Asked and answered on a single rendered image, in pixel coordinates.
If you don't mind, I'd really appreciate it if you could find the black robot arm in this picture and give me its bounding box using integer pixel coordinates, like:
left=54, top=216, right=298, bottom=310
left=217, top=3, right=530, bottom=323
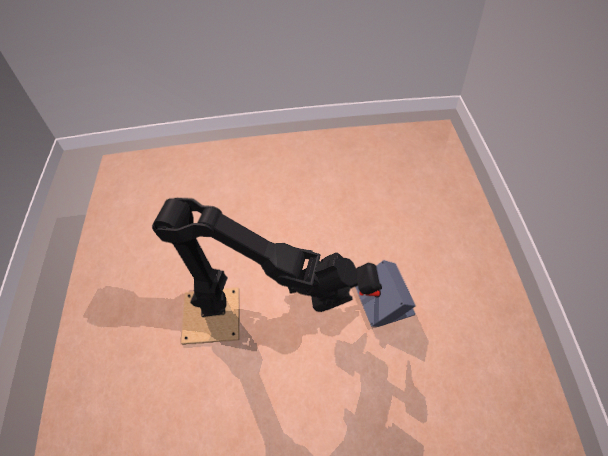
left=152, top=198, right=358, bottom=317

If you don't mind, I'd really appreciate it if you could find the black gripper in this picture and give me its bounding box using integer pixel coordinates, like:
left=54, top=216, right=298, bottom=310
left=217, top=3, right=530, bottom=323
left=311, top=263, right=382, bottom=312

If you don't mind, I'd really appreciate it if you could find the grey sloped panel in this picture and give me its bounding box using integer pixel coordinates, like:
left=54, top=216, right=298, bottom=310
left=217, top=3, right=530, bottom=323
left=356, top=260, right=416, bottom=327

